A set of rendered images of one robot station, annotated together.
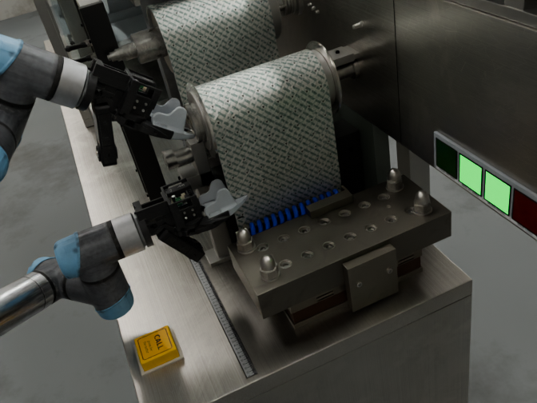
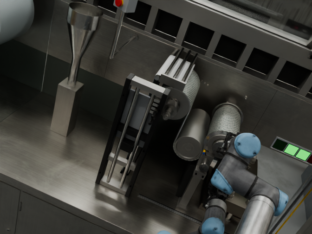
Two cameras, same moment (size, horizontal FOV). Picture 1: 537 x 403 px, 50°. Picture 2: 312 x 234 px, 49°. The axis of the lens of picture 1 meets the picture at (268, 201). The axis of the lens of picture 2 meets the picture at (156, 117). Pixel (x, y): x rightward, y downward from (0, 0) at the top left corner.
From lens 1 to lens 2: 1.56 m
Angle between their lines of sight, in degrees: 57
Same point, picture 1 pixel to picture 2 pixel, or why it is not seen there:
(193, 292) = (194, 226)
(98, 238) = (223, 216)
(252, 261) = (237, 201)
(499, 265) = not seen: hidden behind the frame
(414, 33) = (281, 106)
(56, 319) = not seen: outside the picture
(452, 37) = (303, 111)
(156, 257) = (157, 217)
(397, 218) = (250, 166)
